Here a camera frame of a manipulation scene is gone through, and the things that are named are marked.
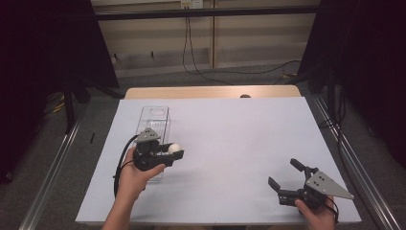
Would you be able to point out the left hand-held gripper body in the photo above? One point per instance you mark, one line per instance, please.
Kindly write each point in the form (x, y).
(146, 156)

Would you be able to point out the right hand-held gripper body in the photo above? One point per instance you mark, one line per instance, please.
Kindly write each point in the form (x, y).
(320, 187)

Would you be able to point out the white egg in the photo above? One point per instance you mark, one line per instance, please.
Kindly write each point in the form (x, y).
(175, 148)

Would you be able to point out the clear plastic container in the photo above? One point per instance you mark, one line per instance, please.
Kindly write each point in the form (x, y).
(155, 119)

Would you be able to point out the person's left hand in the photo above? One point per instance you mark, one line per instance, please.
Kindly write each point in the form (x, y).
(134, 182)

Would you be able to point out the person's right hand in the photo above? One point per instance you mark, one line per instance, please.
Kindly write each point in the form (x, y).
(316, 218)

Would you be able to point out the small black floor object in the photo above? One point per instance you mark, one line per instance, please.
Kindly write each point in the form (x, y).
(92, 138)

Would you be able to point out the black metal stand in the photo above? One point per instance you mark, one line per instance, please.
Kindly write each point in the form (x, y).
(68, 105)
(330, 92)

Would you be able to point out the black curtain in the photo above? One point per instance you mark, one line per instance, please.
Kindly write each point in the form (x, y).
(48, 64)
(367, 64)

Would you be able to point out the black horizontal bar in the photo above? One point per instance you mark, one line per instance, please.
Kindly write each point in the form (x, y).
(204, 12)

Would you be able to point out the metal floor rail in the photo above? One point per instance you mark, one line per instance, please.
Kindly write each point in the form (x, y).
(51, 175)
(360, 179)

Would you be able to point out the white wall socket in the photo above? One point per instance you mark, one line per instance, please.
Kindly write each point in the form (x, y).
(191, 4)

